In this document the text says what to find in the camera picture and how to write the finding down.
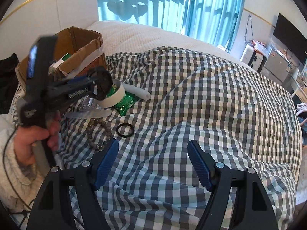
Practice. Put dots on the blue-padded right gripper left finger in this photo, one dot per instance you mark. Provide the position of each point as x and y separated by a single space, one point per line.
52 207

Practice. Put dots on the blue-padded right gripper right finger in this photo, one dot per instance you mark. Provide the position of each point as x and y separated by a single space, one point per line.
252 208

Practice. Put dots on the white tape roll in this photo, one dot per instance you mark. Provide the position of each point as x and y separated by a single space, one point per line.
115 98

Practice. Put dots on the green snack packet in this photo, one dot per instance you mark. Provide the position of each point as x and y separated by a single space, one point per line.
126 103

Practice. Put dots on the white cylinder tube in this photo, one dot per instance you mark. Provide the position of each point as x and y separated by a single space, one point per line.
137 91

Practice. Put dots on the white fluffy sleeve forearm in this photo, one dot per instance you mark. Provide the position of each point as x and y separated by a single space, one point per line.
19 185

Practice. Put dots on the person's left hand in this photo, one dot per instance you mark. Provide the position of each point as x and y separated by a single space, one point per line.
25 137

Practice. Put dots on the green white box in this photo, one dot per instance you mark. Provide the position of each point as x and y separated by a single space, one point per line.
56 64

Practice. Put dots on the silver foil packet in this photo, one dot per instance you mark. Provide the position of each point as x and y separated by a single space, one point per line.
89 104

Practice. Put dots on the black cloth bag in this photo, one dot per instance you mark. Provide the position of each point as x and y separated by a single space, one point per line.
9 82

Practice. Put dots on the brown cardboard box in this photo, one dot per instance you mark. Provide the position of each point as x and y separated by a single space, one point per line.
86 49

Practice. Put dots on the checkered bed sheet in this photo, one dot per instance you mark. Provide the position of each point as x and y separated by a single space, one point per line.
240 117

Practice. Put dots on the white quilted mattress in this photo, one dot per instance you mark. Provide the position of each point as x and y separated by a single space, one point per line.
127 37

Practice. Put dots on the white suitcase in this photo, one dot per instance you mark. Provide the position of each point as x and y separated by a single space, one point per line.
253 58

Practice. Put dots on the blue window curtain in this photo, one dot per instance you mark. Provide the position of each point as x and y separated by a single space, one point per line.
212 21

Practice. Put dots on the black wall television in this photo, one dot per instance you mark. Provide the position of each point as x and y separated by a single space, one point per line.
291 37

